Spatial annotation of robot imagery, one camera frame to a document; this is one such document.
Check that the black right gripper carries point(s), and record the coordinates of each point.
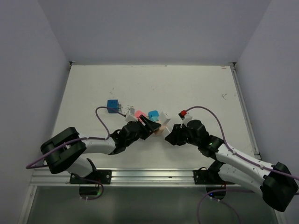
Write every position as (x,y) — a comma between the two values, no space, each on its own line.
(174,137)

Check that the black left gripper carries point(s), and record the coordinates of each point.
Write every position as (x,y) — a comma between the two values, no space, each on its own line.
(148,126)

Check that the cyan extension plug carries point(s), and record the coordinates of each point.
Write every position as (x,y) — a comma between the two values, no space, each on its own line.
(153,115)

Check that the white charger plug front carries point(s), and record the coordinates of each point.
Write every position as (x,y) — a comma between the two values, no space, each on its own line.
(167,130)

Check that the peach cube socket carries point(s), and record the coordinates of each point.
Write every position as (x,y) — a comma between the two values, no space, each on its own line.
(160,130)

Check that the pink extension socket plug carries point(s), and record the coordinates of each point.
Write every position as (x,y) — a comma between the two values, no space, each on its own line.
(139,113)

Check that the white plug adapter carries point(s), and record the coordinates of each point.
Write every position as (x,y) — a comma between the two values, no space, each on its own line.
(130,110)

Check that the blue cube socket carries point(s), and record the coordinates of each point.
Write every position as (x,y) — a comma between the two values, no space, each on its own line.
(113,106)

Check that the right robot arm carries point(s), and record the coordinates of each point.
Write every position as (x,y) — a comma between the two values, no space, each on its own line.
(274,183)

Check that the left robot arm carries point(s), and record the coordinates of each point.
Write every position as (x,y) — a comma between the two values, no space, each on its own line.
(63,151)

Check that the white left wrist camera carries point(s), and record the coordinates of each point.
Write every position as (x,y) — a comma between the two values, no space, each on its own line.
(130,117)

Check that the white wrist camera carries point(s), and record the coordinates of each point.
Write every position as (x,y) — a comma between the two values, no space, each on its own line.
(185,116)
(130,117)

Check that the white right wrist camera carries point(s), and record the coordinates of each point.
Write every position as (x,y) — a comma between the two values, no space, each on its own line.
(185,116)

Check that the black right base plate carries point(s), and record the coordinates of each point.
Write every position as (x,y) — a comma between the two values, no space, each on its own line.
(207,177)

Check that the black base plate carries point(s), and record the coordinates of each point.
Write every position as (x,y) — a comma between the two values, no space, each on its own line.
(103,176)
(207,177)

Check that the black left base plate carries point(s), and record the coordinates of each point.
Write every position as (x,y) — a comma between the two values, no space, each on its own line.
(103,176)

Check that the aluminium mounting rail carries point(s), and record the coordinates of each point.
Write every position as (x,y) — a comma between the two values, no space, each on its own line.
(133,177)

